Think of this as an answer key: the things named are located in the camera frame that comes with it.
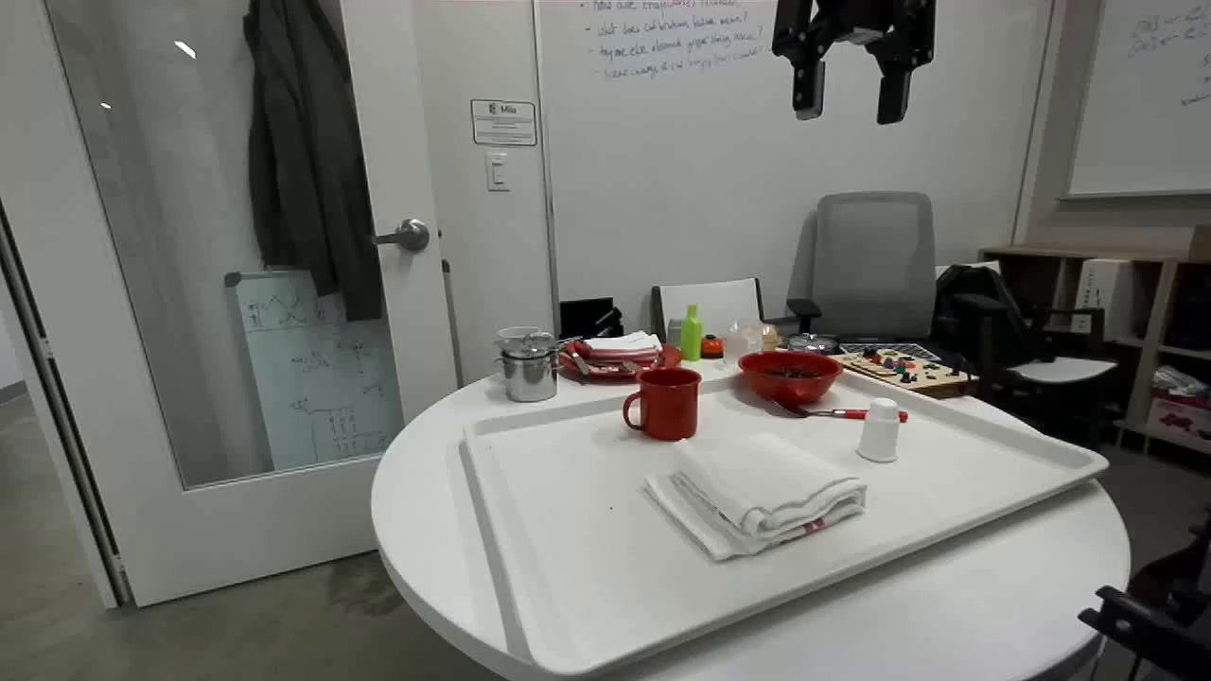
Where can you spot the white chair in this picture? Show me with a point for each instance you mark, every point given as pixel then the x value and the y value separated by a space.
pixel 711 306

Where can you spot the folded white towel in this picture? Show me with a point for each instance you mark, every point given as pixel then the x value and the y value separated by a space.
pixel 762 495

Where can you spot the green plastic bottle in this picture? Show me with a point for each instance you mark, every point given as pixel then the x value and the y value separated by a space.
pixel 690 335

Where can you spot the clear glass container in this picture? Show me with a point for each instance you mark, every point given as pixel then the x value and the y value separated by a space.
pixel 743 340

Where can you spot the red plate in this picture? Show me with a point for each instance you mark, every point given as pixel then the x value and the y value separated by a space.
pixel 574 365

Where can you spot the small white cup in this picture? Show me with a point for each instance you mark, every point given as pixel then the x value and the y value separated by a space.
pixel 880 433

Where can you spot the white glass panel door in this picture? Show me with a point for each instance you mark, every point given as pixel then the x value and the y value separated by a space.
pixel 192 530

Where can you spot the red mug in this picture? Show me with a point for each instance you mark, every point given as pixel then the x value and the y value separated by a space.
pixel 666 405

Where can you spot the small steel lidded pot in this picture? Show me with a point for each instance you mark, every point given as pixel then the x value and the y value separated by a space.
pixel 810 342

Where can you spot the large white plastic tray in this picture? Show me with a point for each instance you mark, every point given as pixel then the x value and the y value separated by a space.
pixel 592 554

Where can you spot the stainless steel cup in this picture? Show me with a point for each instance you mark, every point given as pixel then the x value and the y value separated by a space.
pixel 528 373

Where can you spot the small red tomato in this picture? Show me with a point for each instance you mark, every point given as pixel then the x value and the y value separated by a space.
pixel 712 347

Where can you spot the grey office chair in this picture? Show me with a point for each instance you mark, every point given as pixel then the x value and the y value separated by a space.
pixel 871 267

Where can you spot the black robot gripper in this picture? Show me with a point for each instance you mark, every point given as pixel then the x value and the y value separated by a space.
pixel 852 17

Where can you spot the white napkin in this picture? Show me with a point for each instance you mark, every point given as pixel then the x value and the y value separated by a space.
pixel 622 347

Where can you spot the white wall sign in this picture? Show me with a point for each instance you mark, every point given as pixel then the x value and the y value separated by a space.
pixel 506 122

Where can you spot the wooden busy board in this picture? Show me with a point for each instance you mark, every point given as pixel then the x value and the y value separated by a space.
pixel 911 370

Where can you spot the dark grey hanging coat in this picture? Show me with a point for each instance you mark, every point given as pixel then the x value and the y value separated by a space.
pixel 299 153

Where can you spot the black bag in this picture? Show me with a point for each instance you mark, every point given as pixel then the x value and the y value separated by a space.
pixel 587 318

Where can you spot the black table clamp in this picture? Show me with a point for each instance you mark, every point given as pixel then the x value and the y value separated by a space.
pixel 1156 618

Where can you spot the framed wall whiteboard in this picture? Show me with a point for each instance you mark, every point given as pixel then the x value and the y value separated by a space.
pixel 1149 117

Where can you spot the small leaning whiteboard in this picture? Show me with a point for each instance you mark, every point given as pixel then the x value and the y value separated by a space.
pixel 316 379

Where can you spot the white light switch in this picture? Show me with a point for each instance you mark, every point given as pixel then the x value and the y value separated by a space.
pixel 496 172

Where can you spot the red bowl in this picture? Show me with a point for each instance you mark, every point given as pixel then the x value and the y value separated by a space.
pixel 790 375

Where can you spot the brown egg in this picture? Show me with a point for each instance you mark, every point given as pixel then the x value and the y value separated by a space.
pixel 770 340

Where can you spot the black office chair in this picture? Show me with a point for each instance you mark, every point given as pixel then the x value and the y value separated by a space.
pixel 979 316

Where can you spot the wooden shelf unit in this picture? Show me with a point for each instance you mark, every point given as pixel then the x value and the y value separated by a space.
pixel 1156 328

